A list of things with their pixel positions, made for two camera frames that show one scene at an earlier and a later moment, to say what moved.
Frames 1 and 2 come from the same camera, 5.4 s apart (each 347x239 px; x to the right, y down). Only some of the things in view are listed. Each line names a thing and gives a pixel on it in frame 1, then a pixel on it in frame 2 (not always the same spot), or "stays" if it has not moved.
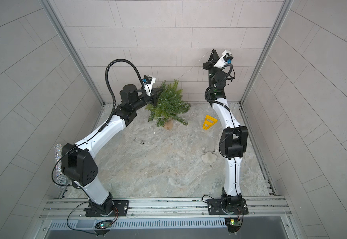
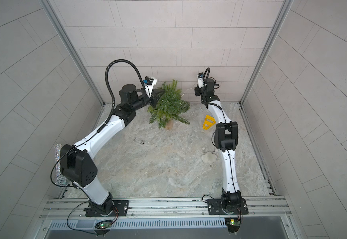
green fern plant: [170, 104] stays
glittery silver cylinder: [60, 179] stays
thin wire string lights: [194, 65] -> [189, 88]
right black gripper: [210, 67] -> [200, 92]
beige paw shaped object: [209, 158] stays
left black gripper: [155, 91] stays
